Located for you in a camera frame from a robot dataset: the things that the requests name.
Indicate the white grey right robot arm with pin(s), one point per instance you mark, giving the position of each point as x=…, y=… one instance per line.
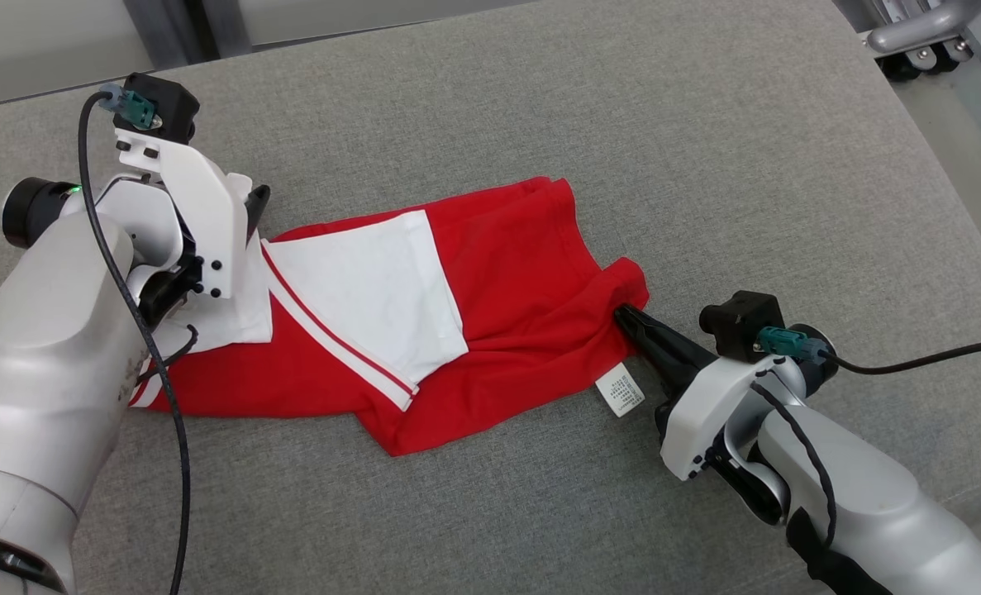
x=887, y=496

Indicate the grey wheeled cart leg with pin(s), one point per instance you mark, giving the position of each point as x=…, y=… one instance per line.
x=911, y=33

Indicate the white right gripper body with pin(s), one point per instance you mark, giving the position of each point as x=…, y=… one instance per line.
x=705, y=413

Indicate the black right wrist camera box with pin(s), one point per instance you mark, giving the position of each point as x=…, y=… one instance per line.
x=742, y=318

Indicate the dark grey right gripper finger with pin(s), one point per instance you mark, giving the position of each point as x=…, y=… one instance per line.
x=664, y=335
x=659, y=359

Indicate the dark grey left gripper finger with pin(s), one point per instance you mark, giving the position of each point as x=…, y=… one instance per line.
x=258, y=211

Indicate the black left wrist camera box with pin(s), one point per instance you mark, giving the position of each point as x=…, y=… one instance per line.
x=168, y=103

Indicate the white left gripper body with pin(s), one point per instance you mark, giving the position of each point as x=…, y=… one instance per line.
x=209, y=215

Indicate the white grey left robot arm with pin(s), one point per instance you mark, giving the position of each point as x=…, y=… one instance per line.
x=52, y=347

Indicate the red shirt with white sleeves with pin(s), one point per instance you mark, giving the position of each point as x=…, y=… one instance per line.
x=523, y=273

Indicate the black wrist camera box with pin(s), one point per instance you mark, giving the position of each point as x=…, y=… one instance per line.
x=168, y=103
x=742, y=318

